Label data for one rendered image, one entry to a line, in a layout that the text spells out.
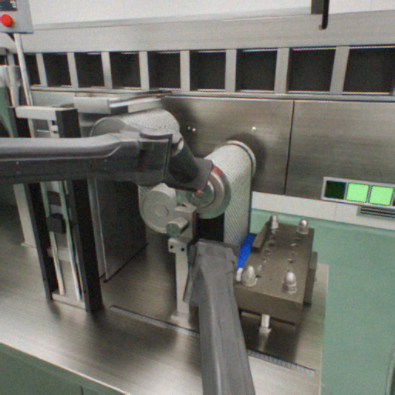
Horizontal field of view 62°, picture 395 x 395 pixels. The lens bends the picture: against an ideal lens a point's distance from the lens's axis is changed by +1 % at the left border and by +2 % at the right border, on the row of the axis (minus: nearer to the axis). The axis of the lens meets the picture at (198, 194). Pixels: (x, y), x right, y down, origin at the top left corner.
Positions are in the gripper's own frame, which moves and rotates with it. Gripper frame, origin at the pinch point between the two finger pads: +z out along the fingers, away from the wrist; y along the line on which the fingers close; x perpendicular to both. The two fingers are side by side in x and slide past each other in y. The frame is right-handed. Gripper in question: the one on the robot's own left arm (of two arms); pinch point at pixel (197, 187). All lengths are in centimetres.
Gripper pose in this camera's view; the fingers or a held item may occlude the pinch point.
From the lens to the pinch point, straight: 73.7
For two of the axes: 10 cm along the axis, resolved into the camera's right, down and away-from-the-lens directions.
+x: 2.9, -9.1, 3.0
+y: 9.2, 1.8, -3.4
